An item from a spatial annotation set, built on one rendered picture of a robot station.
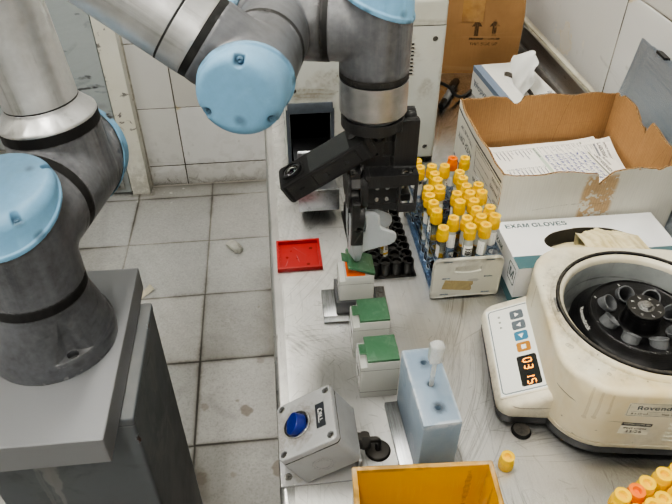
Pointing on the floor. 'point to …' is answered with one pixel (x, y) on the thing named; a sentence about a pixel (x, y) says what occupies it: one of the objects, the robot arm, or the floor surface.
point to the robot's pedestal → (125, 445)
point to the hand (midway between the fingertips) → (351, 252)
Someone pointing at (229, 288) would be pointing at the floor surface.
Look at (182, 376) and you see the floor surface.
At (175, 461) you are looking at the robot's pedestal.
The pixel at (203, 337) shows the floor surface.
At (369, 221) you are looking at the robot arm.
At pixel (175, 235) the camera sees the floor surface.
